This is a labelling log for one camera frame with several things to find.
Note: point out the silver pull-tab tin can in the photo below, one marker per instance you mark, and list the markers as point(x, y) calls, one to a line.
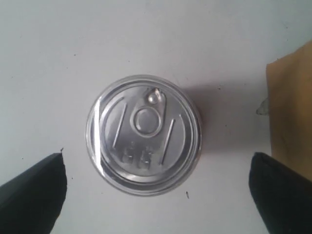
point(144, 135)

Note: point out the brown paper bag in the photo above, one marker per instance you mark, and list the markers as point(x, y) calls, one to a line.
point(289, 82)

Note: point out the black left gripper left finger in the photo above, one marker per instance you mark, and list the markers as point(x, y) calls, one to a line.
point(31, 202)

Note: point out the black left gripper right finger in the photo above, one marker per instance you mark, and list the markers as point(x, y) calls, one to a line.
point(282, 196)

